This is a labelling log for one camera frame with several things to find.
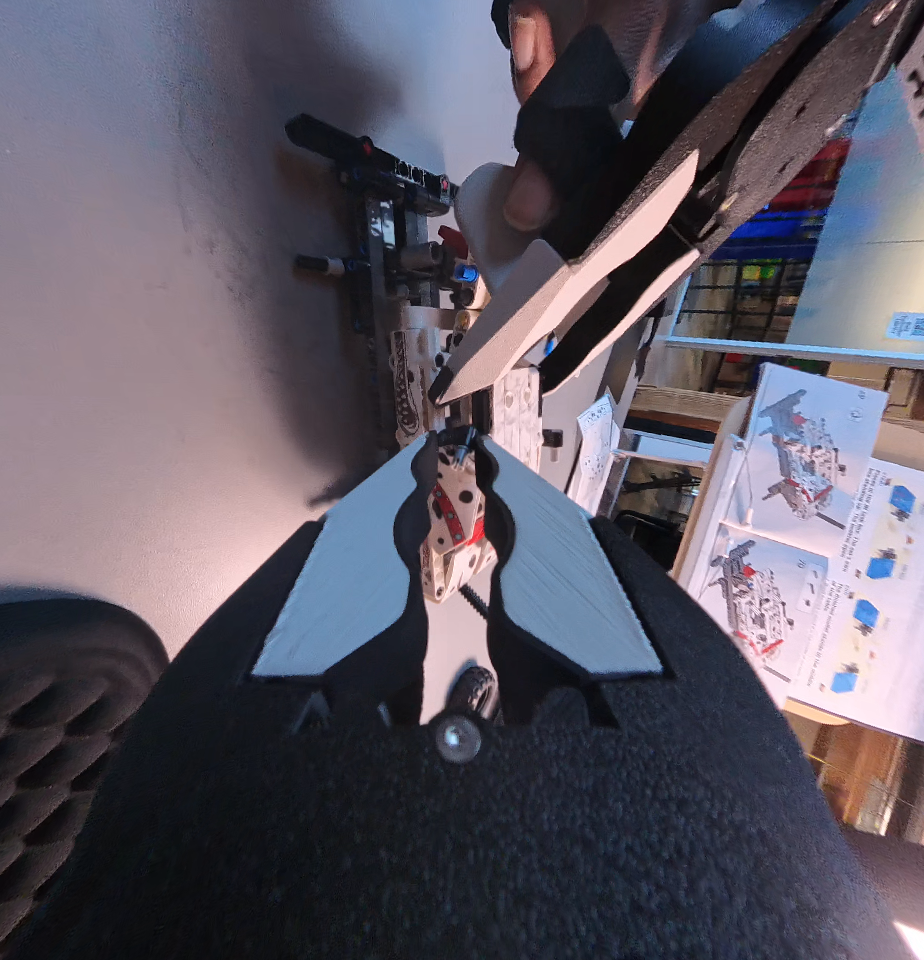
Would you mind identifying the white booklet stand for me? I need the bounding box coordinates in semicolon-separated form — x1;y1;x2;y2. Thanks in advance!
672;397;757;594

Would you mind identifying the white lego panel subassembly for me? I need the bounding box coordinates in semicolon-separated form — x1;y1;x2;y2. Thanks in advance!
423;442;502;603

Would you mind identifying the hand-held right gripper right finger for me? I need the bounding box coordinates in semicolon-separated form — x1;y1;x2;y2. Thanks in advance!
473;433;665;680

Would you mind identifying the shelf of red blue bins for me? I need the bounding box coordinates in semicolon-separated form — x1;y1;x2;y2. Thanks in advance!
672;142;853;376

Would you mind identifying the white lego truck model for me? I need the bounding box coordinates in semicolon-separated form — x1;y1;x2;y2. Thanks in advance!
284;112;564;624

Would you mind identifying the printed task sheet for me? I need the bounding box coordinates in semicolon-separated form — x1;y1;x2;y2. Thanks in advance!
788;457;924;747

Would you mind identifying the black lego tyre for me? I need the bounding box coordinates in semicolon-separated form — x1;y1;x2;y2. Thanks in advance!
447;663;500;721

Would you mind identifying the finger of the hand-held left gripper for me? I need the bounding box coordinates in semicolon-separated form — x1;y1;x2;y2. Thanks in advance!
427;150;703;408
539;243;704;396

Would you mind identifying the person's left hand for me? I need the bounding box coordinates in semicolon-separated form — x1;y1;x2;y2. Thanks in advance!
499;0;742;234

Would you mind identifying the lego instruction booklet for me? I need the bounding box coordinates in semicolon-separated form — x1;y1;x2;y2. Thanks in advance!
675;362;890;684

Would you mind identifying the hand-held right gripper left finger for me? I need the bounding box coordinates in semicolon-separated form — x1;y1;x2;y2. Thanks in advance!
250;432;439;680

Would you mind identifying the lego sticker sheet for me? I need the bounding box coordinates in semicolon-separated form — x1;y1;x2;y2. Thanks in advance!
570;393;620;511

